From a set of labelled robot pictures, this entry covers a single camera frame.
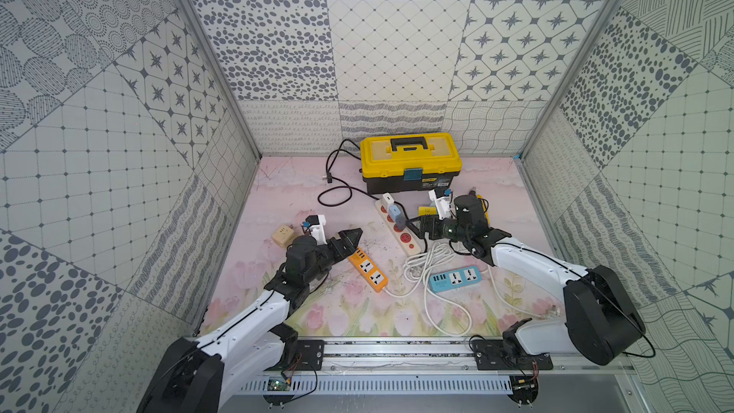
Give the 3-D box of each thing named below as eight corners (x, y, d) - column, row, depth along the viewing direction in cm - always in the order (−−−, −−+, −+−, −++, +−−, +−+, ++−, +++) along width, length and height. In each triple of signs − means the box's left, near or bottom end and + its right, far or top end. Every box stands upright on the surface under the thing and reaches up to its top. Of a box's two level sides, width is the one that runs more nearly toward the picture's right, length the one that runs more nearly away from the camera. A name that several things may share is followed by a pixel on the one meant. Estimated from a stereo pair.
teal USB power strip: (432, 292, 86) (433, 290, 84) (427, 278, 89) (428, 275, 87) (482, 281, 88) (485, 278, 86) (476, 268, 91) (478, 265, 89)
